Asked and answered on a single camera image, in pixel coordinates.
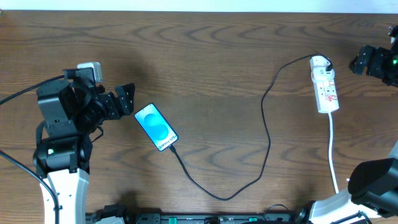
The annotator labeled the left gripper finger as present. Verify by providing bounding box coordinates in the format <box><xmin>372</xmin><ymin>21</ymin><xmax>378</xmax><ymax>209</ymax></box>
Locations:
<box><xmin>115</xmin><ymin>86</ymin><xmax>134</xmax><ymax>116</ymax></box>
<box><xmin>123</xmin><ymin>83</ymin><xmax>136</xmax><ymax>106</ymax></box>

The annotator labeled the blue Samsung Galaxy smartphone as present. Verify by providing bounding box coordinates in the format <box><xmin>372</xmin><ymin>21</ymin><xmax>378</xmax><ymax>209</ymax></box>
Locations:
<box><xmin>134</xmin><ymin>103</ymin><xmax>179</xmax><ymax>151</ymax></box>

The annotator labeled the black USB charging cable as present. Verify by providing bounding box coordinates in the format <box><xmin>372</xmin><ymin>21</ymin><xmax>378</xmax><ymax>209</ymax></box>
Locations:
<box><xmin>168</xmin><ymin>53</ymin><xmax>333</xmax><ymax>202</ymax></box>

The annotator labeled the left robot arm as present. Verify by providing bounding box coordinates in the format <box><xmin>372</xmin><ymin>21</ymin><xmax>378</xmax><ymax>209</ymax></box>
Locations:
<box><xmin>33</xmin><ymin>63</ymin><xmax>136</xmax><ymax>223</ymax></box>

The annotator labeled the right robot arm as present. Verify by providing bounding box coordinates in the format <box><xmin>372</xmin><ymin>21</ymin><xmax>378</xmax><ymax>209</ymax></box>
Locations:
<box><xmin>301</xmin><ymin>36</ymin><xmax>397</xmax><ymax>223</ymax></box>

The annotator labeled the white USB charger adapter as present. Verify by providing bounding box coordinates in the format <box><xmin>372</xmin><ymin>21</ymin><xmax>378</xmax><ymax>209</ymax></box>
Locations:
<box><xmin>310</xmin><ymin>55</ymin><xmax>333</xmax><ymax>72</ymax></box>

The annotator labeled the white power strip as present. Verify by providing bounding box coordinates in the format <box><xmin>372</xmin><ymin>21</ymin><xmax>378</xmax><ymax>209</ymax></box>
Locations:
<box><xmin>311</xmin><ymin>67</ymin><xmax>340</xmax><ymax>114</ymax></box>

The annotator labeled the black left camera cable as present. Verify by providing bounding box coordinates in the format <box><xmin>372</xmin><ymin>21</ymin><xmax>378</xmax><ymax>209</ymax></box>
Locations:
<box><xmin>0</xmin><ymin>70</ymin><xmax>105</xmax><ymax>224</ymax></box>

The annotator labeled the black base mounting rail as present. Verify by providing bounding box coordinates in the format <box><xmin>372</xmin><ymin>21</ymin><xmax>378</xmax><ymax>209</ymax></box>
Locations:
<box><xmin>85</xmin><ymin>204</ymin><xmax>308</xmax><ymax>224</ymax></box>

